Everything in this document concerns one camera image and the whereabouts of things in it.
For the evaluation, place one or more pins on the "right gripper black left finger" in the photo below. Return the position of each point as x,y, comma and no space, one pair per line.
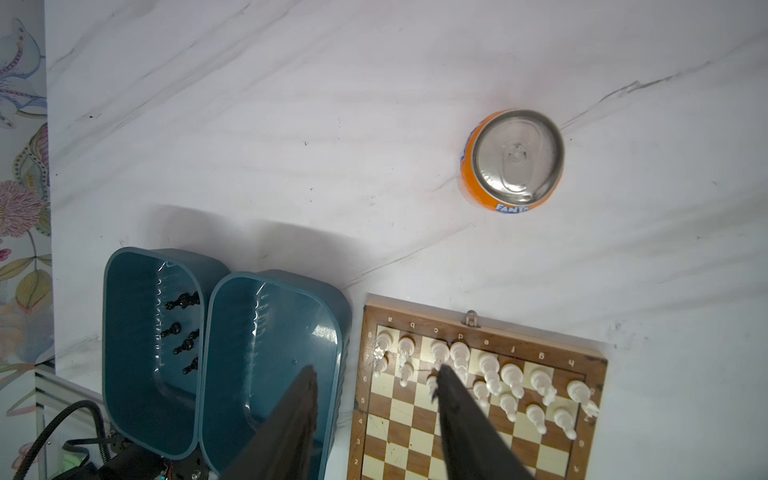
281,447

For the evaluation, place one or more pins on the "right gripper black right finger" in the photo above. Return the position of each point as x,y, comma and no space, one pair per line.
472,448

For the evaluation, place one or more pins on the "white chess knight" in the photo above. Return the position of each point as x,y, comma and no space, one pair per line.
406,348

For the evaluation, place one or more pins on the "white chess pawn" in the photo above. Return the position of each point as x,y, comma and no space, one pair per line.
380,365
406,372
482,396

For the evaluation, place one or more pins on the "white chess rook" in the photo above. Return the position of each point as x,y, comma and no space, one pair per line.
383,342

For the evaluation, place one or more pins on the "white chess pawn on board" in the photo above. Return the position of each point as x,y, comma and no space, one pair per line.
482,396

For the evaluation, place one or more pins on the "white chess king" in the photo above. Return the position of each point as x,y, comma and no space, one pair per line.
490,367

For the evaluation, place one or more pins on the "wooden chess board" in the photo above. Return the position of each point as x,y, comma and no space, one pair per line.
540,395

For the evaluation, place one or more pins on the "white chess queen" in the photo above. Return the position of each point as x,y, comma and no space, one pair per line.
460,355

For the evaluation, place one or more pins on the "white chess bishop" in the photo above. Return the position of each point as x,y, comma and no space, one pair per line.
440,352

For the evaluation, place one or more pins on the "right teal plastic tray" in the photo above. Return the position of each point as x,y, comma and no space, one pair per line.
262,329

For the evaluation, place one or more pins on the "teal plastic tray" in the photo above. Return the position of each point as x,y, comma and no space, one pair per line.
262,329
147,397

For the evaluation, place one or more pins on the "left teal plastic tray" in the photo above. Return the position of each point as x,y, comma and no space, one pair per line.
147,397

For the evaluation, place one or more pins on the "orange soda can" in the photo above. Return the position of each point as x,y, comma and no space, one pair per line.
512,161

